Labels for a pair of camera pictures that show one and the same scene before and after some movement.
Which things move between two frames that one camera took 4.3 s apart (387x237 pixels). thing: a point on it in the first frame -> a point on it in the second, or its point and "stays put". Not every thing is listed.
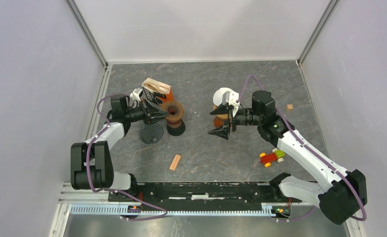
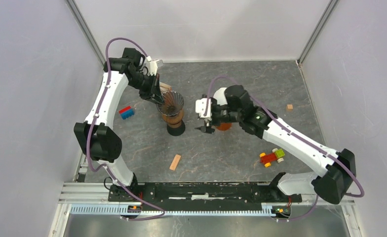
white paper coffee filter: x=217 y=95 stays put
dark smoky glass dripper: x=151 y=134 -> x=173 y=101
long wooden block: x=174 y=162 stays put
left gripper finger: x=154 y=119 -> x=157 y=98
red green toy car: x=266 y=159 stays put
